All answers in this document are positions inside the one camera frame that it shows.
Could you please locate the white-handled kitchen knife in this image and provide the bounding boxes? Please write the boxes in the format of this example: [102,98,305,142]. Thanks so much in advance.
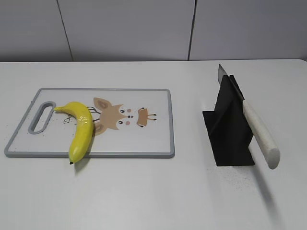
[218,64,281,170]

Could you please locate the white grey-rimmed cutting board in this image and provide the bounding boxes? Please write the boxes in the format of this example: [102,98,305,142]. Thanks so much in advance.
[4,88,175,158]

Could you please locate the yellow plastic banana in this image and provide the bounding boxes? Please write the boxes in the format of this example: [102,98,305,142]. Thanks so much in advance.
[54,102,94,164]

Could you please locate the black knife stand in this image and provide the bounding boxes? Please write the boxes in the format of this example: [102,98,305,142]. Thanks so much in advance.
[202,75,255,166]

